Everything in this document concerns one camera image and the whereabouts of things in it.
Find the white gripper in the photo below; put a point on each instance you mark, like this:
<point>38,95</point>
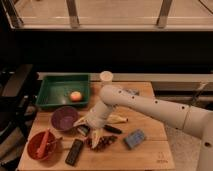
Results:
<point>96,118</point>

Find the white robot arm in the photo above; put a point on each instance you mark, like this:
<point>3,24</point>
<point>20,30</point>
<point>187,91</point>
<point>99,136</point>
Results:
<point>191,120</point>

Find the purple bowl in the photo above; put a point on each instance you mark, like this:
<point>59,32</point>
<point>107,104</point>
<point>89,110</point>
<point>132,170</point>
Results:
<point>64,117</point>

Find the black rectangular eraser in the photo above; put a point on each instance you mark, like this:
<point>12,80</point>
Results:
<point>74,152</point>

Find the red bowl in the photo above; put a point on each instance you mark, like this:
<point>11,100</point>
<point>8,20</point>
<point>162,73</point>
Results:
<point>34,144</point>

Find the small metal clip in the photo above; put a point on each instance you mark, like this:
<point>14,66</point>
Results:
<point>83,130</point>

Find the bunch of dark grapes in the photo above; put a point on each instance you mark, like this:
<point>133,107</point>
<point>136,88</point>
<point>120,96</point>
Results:
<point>103,142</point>

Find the peach coloured apple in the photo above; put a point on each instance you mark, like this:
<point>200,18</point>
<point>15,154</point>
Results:
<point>75,96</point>

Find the blue sponge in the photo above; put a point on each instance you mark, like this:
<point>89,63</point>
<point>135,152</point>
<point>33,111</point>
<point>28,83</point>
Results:
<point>134,139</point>

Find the blue grey toy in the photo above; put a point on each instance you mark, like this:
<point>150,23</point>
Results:
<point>133,91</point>

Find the green plastic tray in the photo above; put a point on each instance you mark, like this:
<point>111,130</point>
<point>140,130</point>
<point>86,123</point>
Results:
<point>55,91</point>

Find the black chair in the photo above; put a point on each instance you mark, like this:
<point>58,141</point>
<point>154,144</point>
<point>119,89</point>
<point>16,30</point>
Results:
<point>14,100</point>

